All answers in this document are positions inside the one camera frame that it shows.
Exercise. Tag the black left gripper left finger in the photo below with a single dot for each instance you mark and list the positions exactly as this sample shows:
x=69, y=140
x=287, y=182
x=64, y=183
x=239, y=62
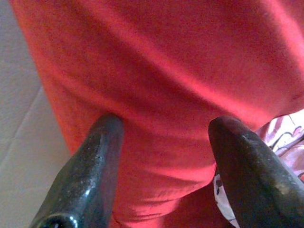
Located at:
x=83, y=185

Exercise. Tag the pink cartoon blanket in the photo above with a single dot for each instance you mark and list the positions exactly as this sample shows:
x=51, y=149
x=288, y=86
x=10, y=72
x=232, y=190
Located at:
x=287, y=142

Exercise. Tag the red fleece blanket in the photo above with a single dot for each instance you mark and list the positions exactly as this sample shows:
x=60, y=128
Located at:
x=166, y=59

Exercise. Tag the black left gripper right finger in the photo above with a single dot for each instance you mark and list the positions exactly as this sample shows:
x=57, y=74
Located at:
x=254, y=185

